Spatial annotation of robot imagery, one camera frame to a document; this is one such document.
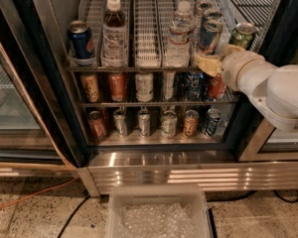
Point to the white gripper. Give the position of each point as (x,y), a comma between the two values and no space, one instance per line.
(238,67)

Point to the red bull can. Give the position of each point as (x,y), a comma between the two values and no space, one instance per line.
(211,14)
(209,37)

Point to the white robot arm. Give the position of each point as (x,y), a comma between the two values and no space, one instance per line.
(272,90)

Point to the green soda can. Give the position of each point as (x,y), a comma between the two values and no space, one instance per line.
(243,35)

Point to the red can middle shelf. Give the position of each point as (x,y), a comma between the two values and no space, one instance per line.
(215,87)

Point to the blue can middle shelf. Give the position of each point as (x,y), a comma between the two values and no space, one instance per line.
(193,84)

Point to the blue can shelf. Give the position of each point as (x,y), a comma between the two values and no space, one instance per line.
(193,84)
(211,122)

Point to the silver can middle shelf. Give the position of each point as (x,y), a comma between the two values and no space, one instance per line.
(168,84)

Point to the blue can bottom shelf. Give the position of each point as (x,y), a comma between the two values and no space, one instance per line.
(211,122)

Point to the tan can bottom shelf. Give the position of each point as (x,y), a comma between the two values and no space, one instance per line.
(190,123)

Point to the tan can shelf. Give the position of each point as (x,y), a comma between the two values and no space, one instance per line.
(90,86)
(190,123)

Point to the white can middle shelf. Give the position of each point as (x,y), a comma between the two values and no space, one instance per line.
(144,86)

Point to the grey can bottom shelf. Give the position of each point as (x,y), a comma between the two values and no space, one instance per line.
(169,124)

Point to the silver can bottom centre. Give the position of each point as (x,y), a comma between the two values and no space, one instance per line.
(144,123)

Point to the right glass fridge door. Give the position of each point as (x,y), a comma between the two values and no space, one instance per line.
(262,142)

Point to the glass fridge door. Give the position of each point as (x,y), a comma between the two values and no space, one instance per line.
(262,142)
(34,131)

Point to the orange can middle shelf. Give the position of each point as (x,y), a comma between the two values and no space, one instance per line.
(117,86)

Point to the orange can shelf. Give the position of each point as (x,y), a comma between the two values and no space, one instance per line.
(117,86)
(96,124)

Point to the silver can bottom left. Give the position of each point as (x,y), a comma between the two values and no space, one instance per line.
(120,123)

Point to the steel fridge cabinet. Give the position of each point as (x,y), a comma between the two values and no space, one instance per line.
(112,161)

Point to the tan can middle shelf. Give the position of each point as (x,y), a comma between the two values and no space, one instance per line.
(90,86)

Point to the blue pepsi can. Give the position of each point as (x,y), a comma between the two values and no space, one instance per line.
(81,40)

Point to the orange can bottom shelf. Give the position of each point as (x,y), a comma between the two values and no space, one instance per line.
(96,124)

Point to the left glass fridge door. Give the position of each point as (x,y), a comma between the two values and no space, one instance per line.
(34,131)

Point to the clear water bottle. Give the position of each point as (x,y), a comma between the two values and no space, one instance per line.
(179,36)

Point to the brown tea bottle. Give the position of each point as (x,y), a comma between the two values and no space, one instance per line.
(114,32)

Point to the clear plastic bin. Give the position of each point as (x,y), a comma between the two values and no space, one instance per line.
(187,195)

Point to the bubble wrap sheet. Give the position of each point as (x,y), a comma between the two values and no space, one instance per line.
(156,221)

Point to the middle wire shelf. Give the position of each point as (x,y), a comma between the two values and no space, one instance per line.
(182,97)

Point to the wire shelf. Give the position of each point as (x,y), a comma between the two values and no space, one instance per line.
(182,97)
(147,24)

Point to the top wire shelf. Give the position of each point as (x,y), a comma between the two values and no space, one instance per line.
(147,24)

